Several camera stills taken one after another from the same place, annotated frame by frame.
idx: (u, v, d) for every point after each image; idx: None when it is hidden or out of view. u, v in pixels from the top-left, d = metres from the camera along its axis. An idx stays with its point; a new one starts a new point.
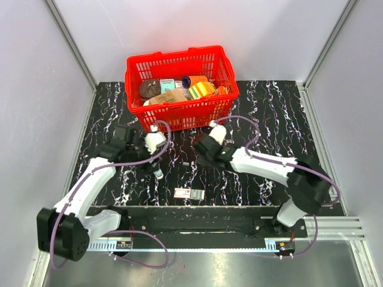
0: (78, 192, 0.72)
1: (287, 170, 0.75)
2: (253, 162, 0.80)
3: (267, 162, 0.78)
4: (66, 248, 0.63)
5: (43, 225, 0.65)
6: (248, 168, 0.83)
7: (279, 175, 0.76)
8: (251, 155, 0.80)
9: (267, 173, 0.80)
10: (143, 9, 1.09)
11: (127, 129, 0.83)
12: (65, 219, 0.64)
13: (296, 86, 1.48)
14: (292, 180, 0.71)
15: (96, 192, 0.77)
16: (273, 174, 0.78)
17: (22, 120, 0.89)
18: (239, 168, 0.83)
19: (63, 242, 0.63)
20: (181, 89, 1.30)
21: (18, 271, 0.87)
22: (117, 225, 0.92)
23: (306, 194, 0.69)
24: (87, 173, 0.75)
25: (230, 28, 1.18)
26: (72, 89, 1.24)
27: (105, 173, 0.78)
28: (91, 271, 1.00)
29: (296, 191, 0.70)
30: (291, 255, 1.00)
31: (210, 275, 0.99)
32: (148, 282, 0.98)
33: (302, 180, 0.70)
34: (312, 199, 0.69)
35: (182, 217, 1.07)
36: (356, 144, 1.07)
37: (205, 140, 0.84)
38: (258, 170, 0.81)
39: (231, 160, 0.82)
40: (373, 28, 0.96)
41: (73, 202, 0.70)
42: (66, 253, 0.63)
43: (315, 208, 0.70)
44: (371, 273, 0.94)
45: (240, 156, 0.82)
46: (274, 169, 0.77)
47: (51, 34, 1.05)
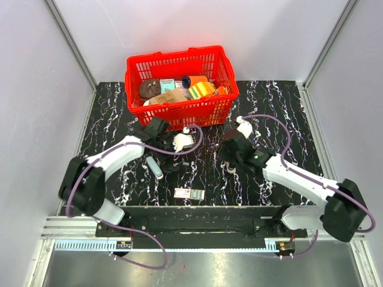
0: (110, 153, 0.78)
1: (327, 194, 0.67)
2: (288, 175, 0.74)
3: (304, 179, 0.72)
4: (85, 198, 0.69)
5: (73, 168, 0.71)
6: (281, 181, 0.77)
7: (316, 196, 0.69)
8: (286, 168, 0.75)
9: (302, 191, 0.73)
10: (143, 10, 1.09)
11: (162, 122, 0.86)
12: (93, 170, 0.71)
13: (296, 86, 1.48)
14: (331, 205, 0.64)
15: (121, 162, 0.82)
16: (309, 194, 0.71)
17: (22, 121, 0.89)
18: (269, 177, 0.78)
19: (84, 191, 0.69)
20: (181, 89, 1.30)
21: (18, 271, 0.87)
22: (117, 222, 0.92)
23: (342, 222, 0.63)
24: (121, 143, 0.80)
25: (230, 29, 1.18)
26: (73, 89, 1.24)
27: (136, 150, 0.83)
28: (91, 271, 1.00)
29: (333, 216, 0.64)
30: (291, 255, 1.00)
31: (210, 275, 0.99)
32: (148, 282, 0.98)
33: (343, 208, 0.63)
34: (349, 228, 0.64)
35: (182, 217, 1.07)
36: (356, 144, 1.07)
37: (239, 139, 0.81)
38: (293, 185, 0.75)
39: (264, 167, 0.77)
40: (373, 28, 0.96)
41: (103, 160, 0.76)
42: (81, 203, 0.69)
43: (347, 236, 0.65)
44: (371, 272, 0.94)
45: (275, 166, 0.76)
46: (313, 189, 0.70)
47: (51, 35, 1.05)
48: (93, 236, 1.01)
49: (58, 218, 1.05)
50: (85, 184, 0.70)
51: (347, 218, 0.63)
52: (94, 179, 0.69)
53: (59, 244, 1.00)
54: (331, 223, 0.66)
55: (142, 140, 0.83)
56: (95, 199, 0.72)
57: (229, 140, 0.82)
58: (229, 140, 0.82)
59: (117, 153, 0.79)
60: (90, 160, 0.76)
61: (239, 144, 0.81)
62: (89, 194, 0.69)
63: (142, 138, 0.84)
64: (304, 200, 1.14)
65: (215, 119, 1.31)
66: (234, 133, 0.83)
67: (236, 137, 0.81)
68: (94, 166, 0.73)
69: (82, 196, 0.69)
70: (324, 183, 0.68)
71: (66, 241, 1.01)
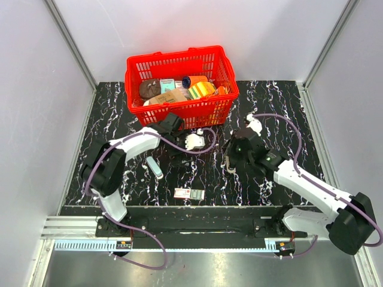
0: (130, 139, 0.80)
1: (339, 205, 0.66)
2: (300, 181, 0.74)
3: (317, 188, 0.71)
4: (105, 178, 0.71)
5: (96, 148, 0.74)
6: (293, 186, 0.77)
7: (327, 207, 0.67)
8: (299, 174, 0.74)
9: (314, 200, 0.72)
10: (143, 10, 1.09)
11: (178, 118, 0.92)
12: (115, 152, 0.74)
13: (296, 86, 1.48)
14: (341, 217, 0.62)
15: (139, 149, 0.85)
16: (321, 204, 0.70)
17: (22, 121, 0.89)
18: (280, 180, 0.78)
19: (105, 171, 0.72)
20: (181, 89, 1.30)
21: (18, 271, 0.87)
22: (119, 218, 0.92)
23: (351, 235, 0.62)
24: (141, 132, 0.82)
25: (230, 29, 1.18)
26: (73, 89, 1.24)
27: (153, 141, 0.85)
28: (91, 271, 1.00)
29: (342, 229, 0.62)
30: (291, 255, 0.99)
31: (210, 275, 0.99)
32: (148, 282, 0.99)
33: (353, 222, 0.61)
34: (356, 242, 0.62)
35: (182, 217, 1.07)
36: (355, 144, 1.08)
37: (254, 139, 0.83)
38: (305, 193, 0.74)
39: (275, 170, 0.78)
40: (373, 28, 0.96)
41: (124, 144, 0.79)
42: (99, 182, 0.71)
43: (353, 249, 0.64)
44: (371, 273, 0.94)
45: (287, 171, 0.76)
46: (324, 199, 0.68)
47: (51, 35, 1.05)
48: (93, 236, 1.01)
49: (58, 218, 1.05)
50: (107, 164, 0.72)
51: (356, 232, 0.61)
52: (116, 159, 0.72)
53: (59, 244, 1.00)
54: (339, 234, 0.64)
55: (158, 133, 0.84)
56: (113, 181, 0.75)
57: (243, 138, 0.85)
58: (243, 138, 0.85)
59: (137, 140, 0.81)
60: (112, 142, 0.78)
61: (252, 143, 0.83)
62: (109, 174, 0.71)
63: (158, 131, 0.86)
64: (304, 200, 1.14)
65: (215, 119, 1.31)
66: (248, 132, 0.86)
67: (251, 136, 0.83)
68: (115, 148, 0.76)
69: (102, 176, 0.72)
70: (337, 195, 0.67)
71: (66, 241, 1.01)
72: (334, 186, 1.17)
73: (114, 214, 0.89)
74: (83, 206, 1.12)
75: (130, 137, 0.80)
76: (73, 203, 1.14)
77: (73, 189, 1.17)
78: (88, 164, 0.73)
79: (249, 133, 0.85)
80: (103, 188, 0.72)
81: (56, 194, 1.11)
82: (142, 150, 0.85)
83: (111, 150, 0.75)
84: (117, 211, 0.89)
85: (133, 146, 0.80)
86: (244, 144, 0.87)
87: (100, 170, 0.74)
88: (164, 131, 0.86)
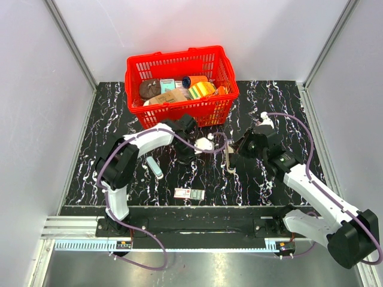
0: (145, 135, 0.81)
1: (344, 218, 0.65)
2: (310, 188, 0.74)
3: (325, 197, 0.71)
4: (117, 172, 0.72)
5: (111, 142, 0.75)
6: (301, 191, 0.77)
7: (331, 216, 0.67)
8: (310, 179, 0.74)
9: (319, 208, 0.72)
10: (143, 10, 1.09)
11: (192, 118, 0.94)
12: (128, 147, 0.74)
13: (296, 86, 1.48)
14: (343, 229, 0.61)
15: (151, 146, 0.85)
16: (325, 213, 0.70)
17: (22, 121, 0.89)
18: (289, 182, 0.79)
19: (118, 164, 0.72)
20: (181, 89, 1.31)
21: (18, 271, 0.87)
22: (122, 216, 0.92)
23: (349, 248, 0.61)
24: (154, 128, 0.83)
25: (230, 28, 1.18)
26: (73, 89, 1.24)
27: (166, 138, 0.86)
28: (91, 270, 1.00)
29: (342, 240, 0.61)
30: (291, 255, 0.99)
31: (210, 275, 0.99)
32: (148, 282, 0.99)
33: (355, 235, 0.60)
34: (353, 256, 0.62)
35: (182, 217, 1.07)
36: (355, 144, 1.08)
37: (271, 137, 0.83)
38: (312, 200, 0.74)
39: (287, 171, 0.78)
40: (373, 28, 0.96)
41: (137, 140, 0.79)
42: (112, 176, 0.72)
43: (348, 263, 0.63)
44: (370, 272, 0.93)
45: (298, 174, 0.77)
46: (330, 209, 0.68)
47: (51, 37, 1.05)
48: (93, 236, 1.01)
49: (58, 218, 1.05)
50: (121, 159, 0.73)
51: (356, 246, 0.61)
52: (129, 155, 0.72)
53: (59, 244, 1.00)
54: (337, 246, 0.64)
55: (172, 130, 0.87)
56: (125, 176, 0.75)
57: (261, 134, 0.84)
58: (261, 135, 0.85)
59: (151, 136, 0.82)
60: (126, 137, 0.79)
61: (270, 141, 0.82)
62: (122, 168, 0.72)
63: (172, 127, 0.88)
64: (304, 200, 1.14)
65: (215, 119, 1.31)
66: (267, 129, 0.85)
67: (268, 133, 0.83)
68: (128, 143, 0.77)
69: (115, 170, 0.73)
70: (343, 207, 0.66)
71: (67, 241, 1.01)
72: (334, 186, 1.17)
73: (116, 211, 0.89)
74: (83, 206, 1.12)
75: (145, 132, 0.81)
76: (73, 203, 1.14)
77: (73, 190, 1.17)
78: (103, 156, 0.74)
79: (269, 130, 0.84)
80: (114, 181, 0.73)
81: (56, 195, 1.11)
82: (153, 145, 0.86)
83: (125, 145, 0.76)
84: (121, 209, 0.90)
85: (147, 142, 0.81)
86: (261, 140, 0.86)
87: (113, 163, 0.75)
88: (178, 128, 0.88)
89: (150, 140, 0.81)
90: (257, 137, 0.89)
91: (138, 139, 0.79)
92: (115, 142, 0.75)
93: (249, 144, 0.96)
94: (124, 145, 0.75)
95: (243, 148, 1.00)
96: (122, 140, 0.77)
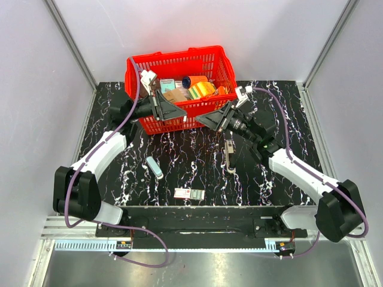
0: (94, 156, 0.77)
1: (325, 189, 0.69)
2: (293, 167, 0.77)
3: (306, 173, 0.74)
4: (83, 205, 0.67)
5: (61, 179, 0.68)
6: (286, 173, 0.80)
7: (314, 190, 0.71)
8: (291, 160, 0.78)
9: (303, 185, 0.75)
10: (143, 10, 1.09)
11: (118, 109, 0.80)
12: (82, 176, 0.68)
13: (296, 86, 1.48)
14: (325, 200, 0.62)
15: (109, 160, 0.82)
16: (309, 189, 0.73)
17: (22, 121, 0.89)
18: (274, 167, 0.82)
19: (81, 197, 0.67)
20: (181, 89, 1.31)
21: (18, 271, 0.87)
22: (117, 221, 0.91)
23: (333, 217, 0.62)
24: (102, 142, 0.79)
25: (230, 29, 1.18)
26: (73, 89, 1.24)
27: (119, 143, 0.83)
28: (91, 271, 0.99)
29: (325, 211, 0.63)
30: (291, 255, 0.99)
31: (210, 275, 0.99)
32: (148, 282, 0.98)
33: (337, 205, 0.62)
34: (339, 227, 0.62)
35: (182, 217, 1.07)
36: (356, 144, 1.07)
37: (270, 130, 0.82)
38: (296, 179, 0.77)
39: (270, 155, 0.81)
40: (373, 28, 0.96)
41: (89, 163, 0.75)
42: (80, 211, 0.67)
43: (335, 235, 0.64)
44: (371, 273, 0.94)
45: (280, 157, 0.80)
46: (312, 183, 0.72)
47: (51, 37, 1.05)
48: (93, 236, 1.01)
49: (58, 217, 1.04)
50: (79, 192, 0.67)
51: (339, 216, 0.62)
52: (87, 184, 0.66)
53: (59, 244, 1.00)
54: (323, 218, 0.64)
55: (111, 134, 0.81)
56: (93, 204, 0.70)
57: (260, 126, 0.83)
58: (261, 127, 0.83)
59: (102, 151, 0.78)
60: (75, 167, 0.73)
61: (268, 134, 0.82)
62: (87, 200, 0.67)
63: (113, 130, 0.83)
64: (304, 200, 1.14)
65: None
66: (267, 121, 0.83)
67: (268, 127, 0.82)
68: (81, 173, 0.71)
69: (78, 202, 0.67)
70: (324, 179, 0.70)
71: (67, 241, 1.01)
72: None
73: (112, 218, 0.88)
74: None
75: (92, 152, 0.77)
76: None
77: None
78: (60, 198, 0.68)
79: (268, 121, 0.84)
80: (84, 215, 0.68)
81: None
82: (111, 156, 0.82)
83: (78, 175, 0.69)
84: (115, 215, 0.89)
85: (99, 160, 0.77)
86: (257, 130, 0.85)
87: (75, 197, 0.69)
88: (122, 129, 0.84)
89: (102, 156, 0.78)
90: (252, 124, 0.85)
91: (89, 162, 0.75)
92: (66, 176, 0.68)
93: (234, 124, 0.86)
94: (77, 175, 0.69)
95: (227, 126, 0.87)
96: (72, 170, 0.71)
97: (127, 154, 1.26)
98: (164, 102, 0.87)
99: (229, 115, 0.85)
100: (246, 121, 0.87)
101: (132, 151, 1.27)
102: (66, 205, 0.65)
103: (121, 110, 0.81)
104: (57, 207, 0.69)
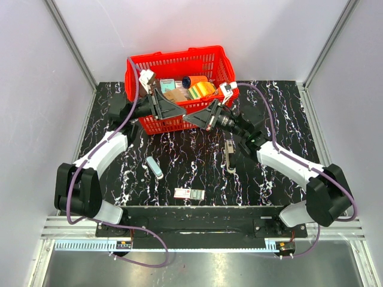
0: (96, 153, 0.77)
1: (311, 174, 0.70)
2: (280, 158, 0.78)
3: (292, 162, 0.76)
4: (85, 202, 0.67)
5: (63, 176, 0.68)
6: (273, 164, 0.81)
7: (301, 176, 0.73)
8: (278, 150, 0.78)
9: (291, 173, 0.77)
10: (143, 10, 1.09)
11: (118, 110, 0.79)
12: (84, 173, 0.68)
13: (296, 86, 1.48)
14: (312, 185, 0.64)
15: (111, 158, 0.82)
16: (295, 176, 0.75)
17: (22, 121, 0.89)
18: (263, 159, 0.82)
19: (82, 194, 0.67)
20: (181, 89, 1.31)
21: (18, 271, 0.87)
22: (118, 221, 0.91)
23: (321, 201, 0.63)
24: (103, 141, 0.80)
25: (230, 29, 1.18)
26: (73, 88, 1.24)
27: (121, 142, 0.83)
28: (91, 271, 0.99)
29: (313, 195, 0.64)
30: (291, 255, 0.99)
31: (210, 275, 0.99)
32: (148, 282, 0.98)
33: (323, 188, 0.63)
34: (328, 210, 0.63)
35: (182, 217, 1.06)
36: (356, 144, 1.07)
37: (258, 125, 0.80)
38: (283, 168, 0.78)
39: (257, 149, 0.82)
40: (373, 28, 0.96)
41: (91, 160, 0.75)
42: (82, 208, 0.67)
43: (326, 220, 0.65)
44: (371, 273, 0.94)
45: (268, 149, 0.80)
46: (298, 170, 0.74)
47: (51, 37, 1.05)
48: (93, 236, 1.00)
49: (58, 217, 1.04)
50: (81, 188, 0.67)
51: (328, 200, 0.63)
52: (89, 180, 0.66)
53: (59, 244, 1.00)
54: (312, 203, 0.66)
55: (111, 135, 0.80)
56: (95, 201, 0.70)
57: (248, 122, 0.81)
58: (248, 122, 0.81)
59: (105, 150, 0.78)
60: (77, 164, 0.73)
61: (256, 129, 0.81)
62: (88, 197, 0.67)
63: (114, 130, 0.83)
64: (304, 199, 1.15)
65: None
66: (255, 115, 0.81)
67: (257, 122, 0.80)
68: (83, 169, 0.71)
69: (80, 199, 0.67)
70: (309, 165, 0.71)
71: (66, 241, 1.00)
72: None
73: (112, 219, 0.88)
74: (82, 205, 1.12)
75: (94, 150, 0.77)
76: None
77: None
78: (61, 194, 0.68)
79: (256, 116, 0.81)
80: (85, 211, 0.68)
81: None
82: (114, 154, 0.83)
83: (79, 171, 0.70)
84: (115, 215, 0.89)
85: (102, 158, 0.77)
86: (245, 126, 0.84)
87: (76, 194, 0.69)
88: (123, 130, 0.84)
89: (104, 154, 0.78)
90: (240, 120, 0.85)
91: (91, 159, 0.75)
92: (67, 172, 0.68)
93: (222, 121, 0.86)
94: (79, 172, 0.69)
95: (215, 124, 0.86)
96: (74, 167, 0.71)
97: (127, 154, 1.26)
98: (163, 101, 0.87)
99: (216, 113, 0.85)
100: (234, 118, 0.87)
101: (132, 151, 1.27)
102: (69, 202, 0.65)
103: (121, 113, 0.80)
104: (58, 204, 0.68)
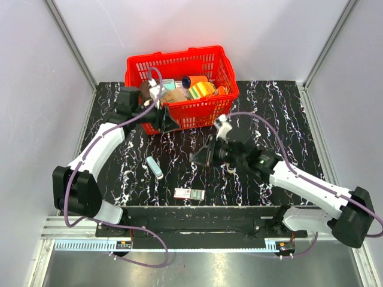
0: (90, 152, 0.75)
1: (340, 204, 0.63)
2: (297, 182, 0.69)
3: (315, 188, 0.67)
4: (82, 204, 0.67)
5: (58, 180, 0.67)
6: (291, 188, 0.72)
7: (328, 205, 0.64)
8: (296, 174, 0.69)
9: (313, 199, 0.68)
10: (143, 9, 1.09)
11: (130, 94, 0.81)
12: (79, 176, 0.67)
13: (296, 87, 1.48)
14: (346, 216, 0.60)
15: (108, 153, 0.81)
16: (320, 202, 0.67)
17: (22, 121, 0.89)
18: (277, 182, 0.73)
19: (79, 197, 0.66)
20: (181, 89, 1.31)
21: (18, 271, 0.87)
22: (118, 221, 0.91)
23: (355, 233, 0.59)
24: (98, 137, 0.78)
25: (230, 29, 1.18)
26: (73, 88, 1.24)
27: (116, 136, 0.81)
28: (91, 271, 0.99)
29: (346, 227, 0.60)
30: (291, 255, 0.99)
31: (210, 275, 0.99)
32: (148, 282, 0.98)
33: (356, 219, 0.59)
34: (361, 240, 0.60)
35: (182, 217, 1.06)
36: (356, 144, 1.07)
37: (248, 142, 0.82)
38: (304, 193, 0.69)
39: (271, 172, 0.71)
40: (373, 28, 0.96)
41: (86, 161, 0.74)
42: (81, 210, 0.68)
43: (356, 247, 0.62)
44: (371, 273, 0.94)
45: (283, 172, 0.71)
46: (324, 198, 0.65)
47: (51, 37, 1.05)
48: (93, 236, 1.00)
49: (58, 217, 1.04)
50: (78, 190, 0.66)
51: (361, 229, 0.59)
52: (84, 183, 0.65)
53: (59, 244, 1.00)
54: (342, 234, 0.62)
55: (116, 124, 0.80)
56: (93, 201, 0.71)
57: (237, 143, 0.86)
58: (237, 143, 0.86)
59: (99, 147, 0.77)
60: (72, 166, 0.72)
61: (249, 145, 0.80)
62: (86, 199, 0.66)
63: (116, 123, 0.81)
64: (304, 200, 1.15)
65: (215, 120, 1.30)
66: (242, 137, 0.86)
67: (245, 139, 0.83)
68: (79, 171, 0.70)
69: (77, 200, 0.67)
70: (337, 192, 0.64)
71: (67, 241, 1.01)
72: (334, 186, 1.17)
73: (112, 219, 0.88)
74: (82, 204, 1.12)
75: (88, 149, 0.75)
76: None
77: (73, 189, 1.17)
78: (60, 197, 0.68)
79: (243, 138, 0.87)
80: (85, 213, 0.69)
81: None
82: (110, 149, 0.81)
83: (76, 174, 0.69)
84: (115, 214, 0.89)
85: (97, 156, 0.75)
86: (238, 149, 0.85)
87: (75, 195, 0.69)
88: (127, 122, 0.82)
89: (99, 152, 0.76)
90: (233, 147, 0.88)
91: (86, 159, 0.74)
92: (63, 176, 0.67)
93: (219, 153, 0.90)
94: (75, 174, 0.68)
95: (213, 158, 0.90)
96: (70, 170, 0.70)
97: (127, 154, 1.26)
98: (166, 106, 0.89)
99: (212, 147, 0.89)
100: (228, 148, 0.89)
101: (132, 151, 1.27)
102: (66, 207, 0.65)
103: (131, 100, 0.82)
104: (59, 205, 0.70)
